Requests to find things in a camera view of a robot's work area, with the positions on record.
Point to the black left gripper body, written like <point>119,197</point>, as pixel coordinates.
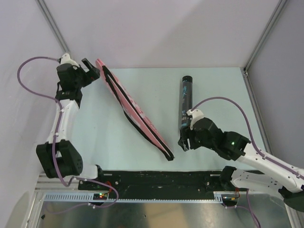
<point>82,79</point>

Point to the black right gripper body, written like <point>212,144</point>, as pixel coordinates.
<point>195,142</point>

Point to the pink racket cover bag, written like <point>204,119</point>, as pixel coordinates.
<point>133,112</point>

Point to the black shuttlecock tube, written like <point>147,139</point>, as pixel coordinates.
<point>186,100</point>

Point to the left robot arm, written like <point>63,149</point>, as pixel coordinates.
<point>58,156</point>

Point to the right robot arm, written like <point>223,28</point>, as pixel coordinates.
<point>276,177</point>

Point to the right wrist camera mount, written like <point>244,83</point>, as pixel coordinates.
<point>195,115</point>

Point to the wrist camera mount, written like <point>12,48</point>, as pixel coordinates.
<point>66,59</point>
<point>195,115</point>

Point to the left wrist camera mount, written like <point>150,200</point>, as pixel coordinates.
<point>66,59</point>

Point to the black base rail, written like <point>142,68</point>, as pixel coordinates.
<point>160,185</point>

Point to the right aluminium frame post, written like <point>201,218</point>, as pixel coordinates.
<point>265,33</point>

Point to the aluminium frame post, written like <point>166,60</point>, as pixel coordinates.
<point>49,18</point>
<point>265,33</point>

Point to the left aluminium frame post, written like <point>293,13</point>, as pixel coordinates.
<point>49,18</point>

